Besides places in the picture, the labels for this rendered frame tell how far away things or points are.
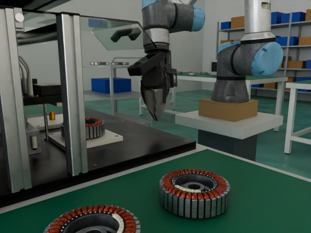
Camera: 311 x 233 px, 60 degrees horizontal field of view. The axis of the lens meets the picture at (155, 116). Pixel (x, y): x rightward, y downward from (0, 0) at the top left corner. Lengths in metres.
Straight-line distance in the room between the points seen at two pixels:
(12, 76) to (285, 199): 0.48
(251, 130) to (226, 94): 0.18
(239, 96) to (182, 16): 0.42
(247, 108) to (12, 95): 0.88
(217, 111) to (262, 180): 0.57
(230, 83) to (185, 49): 7.44
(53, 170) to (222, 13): 8.40
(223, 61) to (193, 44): 7.70
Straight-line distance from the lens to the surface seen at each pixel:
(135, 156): 0.60
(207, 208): 0.41
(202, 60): 9.10
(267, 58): 0.99
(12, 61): 0.46
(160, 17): 0.79
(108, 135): 0.72
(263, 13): 1.01
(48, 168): 0.58
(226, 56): 1.09
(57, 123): 0.89
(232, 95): 1.10
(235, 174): 0.58
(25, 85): 0.69
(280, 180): 0.58
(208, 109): 1.12
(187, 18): 0.84
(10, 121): 0.46
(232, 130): 0.99
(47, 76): 6.28
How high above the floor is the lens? 0.98
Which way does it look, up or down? 12 degrees down
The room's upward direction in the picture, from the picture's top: straight up
